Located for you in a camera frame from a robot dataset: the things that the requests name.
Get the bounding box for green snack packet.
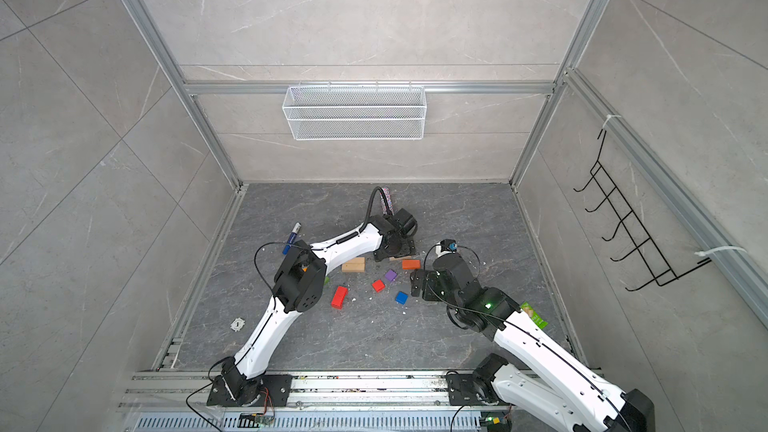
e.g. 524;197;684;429
521;302;548;329

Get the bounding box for blue cube block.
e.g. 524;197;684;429
395;292;408;305

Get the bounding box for natural wood block 58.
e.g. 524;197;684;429
341;257;366;273

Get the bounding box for black wire hook rack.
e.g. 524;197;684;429
573;130;713;292

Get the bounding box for aluminium mounting rail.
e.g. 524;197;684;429
116;370;516;431

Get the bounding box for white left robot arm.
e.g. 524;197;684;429
212;187;418;405

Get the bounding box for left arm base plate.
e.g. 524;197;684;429
206;374;293;408

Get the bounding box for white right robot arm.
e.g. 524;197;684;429
410;239;656;431

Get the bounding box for white wire mesh basket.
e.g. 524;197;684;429
282;85;428;141

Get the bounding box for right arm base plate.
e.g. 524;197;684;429
445;371;504;406

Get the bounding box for red long block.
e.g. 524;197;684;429
331;286;348;310

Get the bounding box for purple glitter microphone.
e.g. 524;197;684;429
381;187;394;215

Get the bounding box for orange-red long block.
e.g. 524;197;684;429
401;259;421;270

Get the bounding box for blue white marker pen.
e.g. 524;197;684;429
282;222;302;255

